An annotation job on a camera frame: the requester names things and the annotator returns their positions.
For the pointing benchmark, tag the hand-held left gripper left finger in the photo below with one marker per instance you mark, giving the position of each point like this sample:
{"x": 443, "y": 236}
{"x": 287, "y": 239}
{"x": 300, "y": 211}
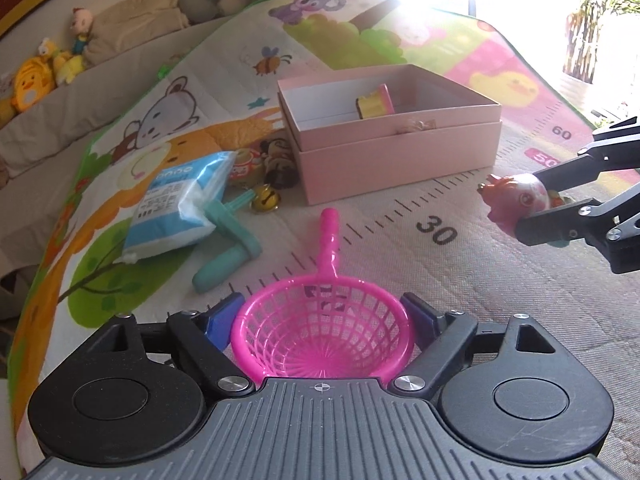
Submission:
{"x": 220, "y": 317}

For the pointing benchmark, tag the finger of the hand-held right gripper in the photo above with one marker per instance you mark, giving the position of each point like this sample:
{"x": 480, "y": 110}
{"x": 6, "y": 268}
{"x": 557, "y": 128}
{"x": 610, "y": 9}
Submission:
{"x": 550, "y": 225}
{"x": 575, "y": 175}

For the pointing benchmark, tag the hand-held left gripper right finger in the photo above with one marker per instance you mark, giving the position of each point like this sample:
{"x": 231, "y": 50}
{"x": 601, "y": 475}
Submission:
{"x": 427, "y": 320}

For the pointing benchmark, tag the pink red toy fish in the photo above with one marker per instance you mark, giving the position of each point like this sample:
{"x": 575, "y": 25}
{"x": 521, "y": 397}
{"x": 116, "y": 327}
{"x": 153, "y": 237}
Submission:
{"x": 520, "y": 195}

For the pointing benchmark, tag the pink plastic net scoop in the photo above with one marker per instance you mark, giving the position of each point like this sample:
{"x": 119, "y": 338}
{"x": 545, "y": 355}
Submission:
{"x": 330, "y": 240}

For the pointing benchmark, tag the pink cardboard box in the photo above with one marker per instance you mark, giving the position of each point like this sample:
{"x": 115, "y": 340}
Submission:
{"x": 400, "y": 165}

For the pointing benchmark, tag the black haired cartoon figurine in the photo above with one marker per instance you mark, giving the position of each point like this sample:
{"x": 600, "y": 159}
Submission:
{"x": 277, "y": 152}

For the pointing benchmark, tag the yellow pink cupcake toy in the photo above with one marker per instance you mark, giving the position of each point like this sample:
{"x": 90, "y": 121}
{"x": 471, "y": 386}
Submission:
{"x": 375, "y": 102}

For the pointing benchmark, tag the cartoon printed play mat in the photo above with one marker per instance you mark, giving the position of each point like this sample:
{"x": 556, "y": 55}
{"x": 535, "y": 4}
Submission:
{"x": 475, "y": 285}

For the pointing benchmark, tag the teal plastic toy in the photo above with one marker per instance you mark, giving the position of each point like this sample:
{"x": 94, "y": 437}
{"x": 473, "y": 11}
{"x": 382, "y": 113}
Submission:
{"x": 235, "y": 230}

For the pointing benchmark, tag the blue white tissue packet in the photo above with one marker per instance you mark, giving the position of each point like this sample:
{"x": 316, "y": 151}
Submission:
{"x": 170, "y": 205}

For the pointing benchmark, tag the small gold bell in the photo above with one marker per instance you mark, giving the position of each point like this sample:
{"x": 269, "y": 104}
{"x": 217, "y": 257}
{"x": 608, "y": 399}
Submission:
{"x": 265, "y": 200}

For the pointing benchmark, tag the potted green plant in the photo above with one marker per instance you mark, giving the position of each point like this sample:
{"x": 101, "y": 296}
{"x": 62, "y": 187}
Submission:
{"x": 585, "y": 35}

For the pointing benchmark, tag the grey sofa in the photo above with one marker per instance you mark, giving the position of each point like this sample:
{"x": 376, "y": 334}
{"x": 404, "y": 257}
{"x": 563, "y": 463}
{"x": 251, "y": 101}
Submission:
{"x": 60, "y": 125}

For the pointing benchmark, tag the small yellow plush toy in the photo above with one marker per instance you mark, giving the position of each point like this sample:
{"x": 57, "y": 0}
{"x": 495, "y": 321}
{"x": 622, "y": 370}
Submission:
{"x": 67, "y": 67}

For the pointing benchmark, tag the yellow duck plush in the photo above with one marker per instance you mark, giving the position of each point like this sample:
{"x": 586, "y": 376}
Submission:
{"x": 32, "y": 85}

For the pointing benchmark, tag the long yellow plush pillow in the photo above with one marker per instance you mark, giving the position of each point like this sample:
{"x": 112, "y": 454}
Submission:
{"x": 5, "y": 110}

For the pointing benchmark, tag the beige pillow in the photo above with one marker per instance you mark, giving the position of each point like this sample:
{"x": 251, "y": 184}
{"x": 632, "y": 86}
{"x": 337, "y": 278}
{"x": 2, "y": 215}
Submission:
{"x": 135, "y": 15}

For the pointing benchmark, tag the red capped plush doll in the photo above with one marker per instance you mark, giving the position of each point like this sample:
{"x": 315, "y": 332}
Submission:
{"x": 80, "y": 25}

